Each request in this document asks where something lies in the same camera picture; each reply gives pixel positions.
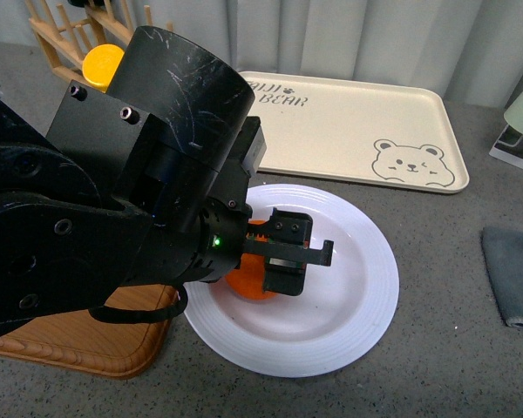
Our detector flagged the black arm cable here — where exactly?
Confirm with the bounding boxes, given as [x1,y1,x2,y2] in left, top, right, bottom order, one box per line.
[88,283,189,326]

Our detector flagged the wooden dish rack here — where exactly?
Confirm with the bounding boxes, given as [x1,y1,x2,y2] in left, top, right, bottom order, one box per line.
[25,1,153,84]

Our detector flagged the grey folded cloth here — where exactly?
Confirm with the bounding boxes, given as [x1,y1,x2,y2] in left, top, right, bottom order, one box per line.
[481,226,523,329]

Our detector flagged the yellow plastic cup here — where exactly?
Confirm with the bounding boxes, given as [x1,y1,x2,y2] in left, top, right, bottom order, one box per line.
[82,44,124,92]

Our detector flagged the beige bear tray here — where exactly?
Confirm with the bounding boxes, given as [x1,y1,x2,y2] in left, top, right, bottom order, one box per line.
[242,71,469,194]

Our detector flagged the wooden cutting board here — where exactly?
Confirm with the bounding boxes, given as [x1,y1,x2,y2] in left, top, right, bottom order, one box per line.
[0,282,180,380]

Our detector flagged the orange fruit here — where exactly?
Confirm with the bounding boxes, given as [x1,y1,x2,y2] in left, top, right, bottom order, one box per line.
[223,219,278,302]

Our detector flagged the white round plate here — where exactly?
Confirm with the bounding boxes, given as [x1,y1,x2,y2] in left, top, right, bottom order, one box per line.
[185,185,399,378]

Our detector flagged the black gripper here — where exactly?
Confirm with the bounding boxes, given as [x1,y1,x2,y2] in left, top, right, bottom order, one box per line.
[183,198,334,295]

